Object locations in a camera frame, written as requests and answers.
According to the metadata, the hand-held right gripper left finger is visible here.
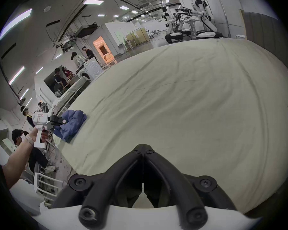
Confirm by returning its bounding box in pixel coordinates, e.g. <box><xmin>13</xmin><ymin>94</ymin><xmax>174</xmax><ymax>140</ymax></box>
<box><xmin>52</xmin><ymin>144</ymin><xmax>144</xmax><ymax>230</ymax></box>

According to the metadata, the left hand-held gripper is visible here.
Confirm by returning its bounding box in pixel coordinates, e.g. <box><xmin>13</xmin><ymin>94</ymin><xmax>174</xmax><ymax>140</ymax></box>
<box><xmin>33</xmin><ymin>111</ymin><xmax>68</xmax><ymax>149</ymax></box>

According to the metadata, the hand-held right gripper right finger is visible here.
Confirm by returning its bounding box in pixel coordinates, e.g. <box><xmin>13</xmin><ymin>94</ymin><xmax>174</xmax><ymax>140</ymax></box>
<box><xmin>143</xmin><ymin>145</ymin><xmax>238</xmax><ymax>228</ymax></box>

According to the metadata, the blue garment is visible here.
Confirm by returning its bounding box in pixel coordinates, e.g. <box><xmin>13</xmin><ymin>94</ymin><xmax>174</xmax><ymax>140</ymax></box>
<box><xmin>53</xmin><ymin>110</ymin><xmax>87</xmax><ymax>143</ymax></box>

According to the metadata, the person's left forearm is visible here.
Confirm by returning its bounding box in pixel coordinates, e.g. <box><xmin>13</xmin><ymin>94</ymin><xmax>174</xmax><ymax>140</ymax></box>
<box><xmin>2</xmin><ymin>138</ymin><xmax>34</xmax><ymax>190</ymax></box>

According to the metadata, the person's left hand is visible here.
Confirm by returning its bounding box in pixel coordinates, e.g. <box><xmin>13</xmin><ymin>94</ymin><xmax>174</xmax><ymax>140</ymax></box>
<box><xmin>26</xmin><ymin>128</ymin><xmax>49</xmax><ymax>148</ymax></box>

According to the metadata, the bed with white mattress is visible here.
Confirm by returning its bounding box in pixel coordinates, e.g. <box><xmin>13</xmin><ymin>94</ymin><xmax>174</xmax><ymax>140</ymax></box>
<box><xmin>52</xmin><ymin>77</ymin><xmax>92</xmax><ymax>112</ymax></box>

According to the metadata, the white plastic chair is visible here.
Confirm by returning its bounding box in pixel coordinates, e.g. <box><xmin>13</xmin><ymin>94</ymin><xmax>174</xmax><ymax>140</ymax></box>
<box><xmin>34</xmin><ymin>171</ymin><xmax>64</xmax><ymax>197</ymax></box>

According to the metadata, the white washing machine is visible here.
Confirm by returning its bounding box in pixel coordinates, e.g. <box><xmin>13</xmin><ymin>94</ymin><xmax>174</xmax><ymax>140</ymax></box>
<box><xmin>83</xmin><ymin>58</ymin><xmax>104</xmax><ymax>82</ymax></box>

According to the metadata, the bed with beige sheet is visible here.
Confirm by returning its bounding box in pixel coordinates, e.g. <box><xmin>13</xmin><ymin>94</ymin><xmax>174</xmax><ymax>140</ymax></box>
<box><xmin>58</xmin><ymin>38</ymin><xmax>288</xmax><ymax>214</ymax></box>

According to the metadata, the white humanoid robot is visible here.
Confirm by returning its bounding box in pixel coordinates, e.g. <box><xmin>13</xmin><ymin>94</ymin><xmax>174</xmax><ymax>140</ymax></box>
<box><xmin>175</xmin><ymin>0</ymin><xmax>224</xmax><ymax>39</ymax></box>
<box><xmin>161</xmin><ymin>6</ymin><xmax>190</xmax><ymax>43</ymax></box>

